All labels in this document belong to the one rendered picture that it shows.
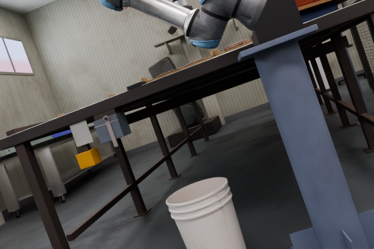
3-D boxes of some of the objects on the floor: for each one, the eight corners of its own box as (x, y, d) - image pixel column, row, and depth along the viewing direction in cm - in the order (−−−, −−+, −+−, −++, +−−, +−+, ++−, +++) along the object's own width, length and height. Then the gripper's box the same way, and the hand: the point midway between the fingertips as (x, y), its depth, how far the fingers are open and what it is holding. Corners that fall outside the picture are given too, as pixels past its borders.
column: (426, 270, 115) (338, 14, 113) (310, 300, 120) (224, 56, 118) (377, 224, 153) (310, 31, 150) (291, 249, 158) (225, 63, 155)
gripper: (187, 1, 175) (201, 40, 176) (195, 8, 195) (207, 43, 195) (171, 8, 177) (185, 46, 178) (180, 14, 197) (192, 49, 197)
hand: (191, 46), depth 187 cm, fingers open, 14 cm apart
